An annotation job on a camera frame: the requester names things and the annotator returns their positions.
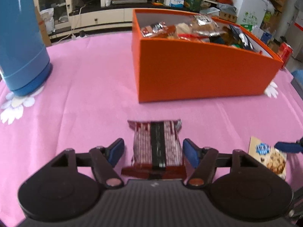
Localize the white chest freezer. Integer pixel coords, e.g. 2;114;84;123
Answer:
232;0;275;27

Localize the beige chocolate cookie packet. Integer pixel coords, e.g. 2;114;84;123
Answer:
248;136;287;180

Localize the dark blue snack packet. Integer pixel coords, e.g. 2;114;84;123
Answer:
230;25;255;52

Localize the brown chocolate bar packet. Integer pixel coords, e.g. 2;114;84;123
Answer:
141;22;168;37

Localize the red soda can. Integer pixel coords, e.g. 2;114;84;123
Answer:
277;42;293;69

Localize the orange storage box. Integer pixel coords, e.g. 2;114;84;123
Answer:
131;8;283;103

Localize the pink floral tablecloth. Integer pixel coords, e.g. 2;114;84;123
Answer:
1;33;302;226

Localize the dark red wafer packet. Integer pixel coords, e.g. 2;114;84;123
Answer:
121;119;187;180

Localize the red jujube snack bag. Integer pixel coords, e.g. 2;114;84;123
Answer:
175;14;227;40

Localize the blue thermos jug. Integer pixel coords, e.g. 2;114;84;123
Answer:
1;0;52;96

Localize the white tv cabinet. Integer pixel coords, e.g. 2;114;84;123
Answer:
49;8;133;40

